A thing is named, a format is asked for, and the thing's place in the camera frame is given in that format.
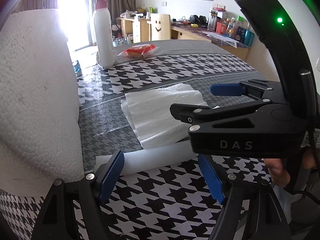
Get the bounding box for person's right hand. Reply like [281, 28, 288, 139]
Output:
[262, 147, 318, 188]

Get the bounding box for houndstooth tablecloth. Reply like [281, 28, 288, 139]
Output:
[1, 40, 262, 239]

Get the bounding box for red snack packet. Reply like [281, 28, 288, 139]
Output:
[118, 44, 158, 59]

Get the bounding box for white styrofoam box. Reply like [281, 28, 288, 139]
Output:
[1, 9, 84, 197]

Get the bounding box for papers on desk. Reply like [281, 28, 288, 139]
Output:
[204, 31, 238, 48]

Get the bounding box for white pump lotion bottle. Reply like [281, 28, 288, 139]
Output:
[93, 0, 116, 69]

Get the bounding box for wooden smiley chair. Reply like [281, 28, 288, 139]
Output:
[150, 13, 171, 41]

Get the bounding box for wooden desk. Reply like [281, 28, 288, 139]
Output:
[116, 18, 250, 61]

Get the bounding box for white foam roll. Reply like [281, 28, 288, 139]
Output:
[93, 139, 198, 177]

